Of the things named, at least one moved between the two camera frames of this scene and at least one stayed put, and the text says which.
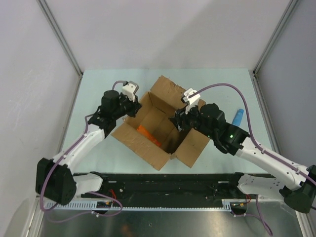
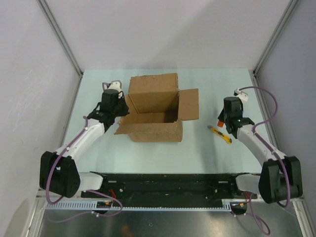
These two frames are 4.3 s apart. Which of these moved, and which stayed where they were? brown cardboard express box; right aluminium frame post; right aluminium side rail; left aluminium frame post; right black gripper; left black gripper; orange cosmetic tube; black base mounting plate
Moved: left black gripper; right black gripper; brown cardboard express box; orange cosmetic tube
Stayed: left aluminium frame post; right aluminium frame post; black base mounting plate; right aluminium side rail
